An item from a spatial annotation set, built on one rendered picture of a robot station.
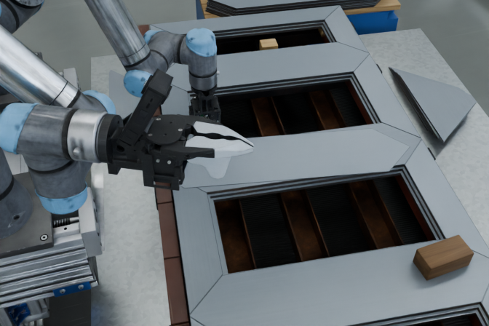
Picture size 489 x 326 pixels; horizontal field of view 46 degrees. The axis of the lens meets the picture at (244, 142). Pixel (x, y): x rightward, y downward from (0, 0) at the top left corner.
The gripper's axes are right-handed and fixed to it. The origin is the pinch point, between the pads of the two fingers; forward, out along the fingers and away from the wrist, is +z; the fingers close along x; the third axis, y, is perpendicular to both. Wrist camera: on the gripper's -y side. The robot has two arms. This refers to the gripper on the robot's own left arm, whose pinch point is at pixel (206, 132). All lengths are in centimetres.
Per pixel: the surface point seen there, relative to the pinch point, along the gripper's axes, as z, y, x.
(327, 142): 0.8, 9.9, 34.4
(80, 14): 85, -225, -55
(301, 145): 0.8, 9.6, 26.6
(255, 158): 0.8, 12.3, 12.2
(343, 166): 0.8, 20.1, 36.0
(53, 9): 85, -234, -73
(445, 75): 10, -25, 90
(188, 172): 0.7, 14.3, -6.9
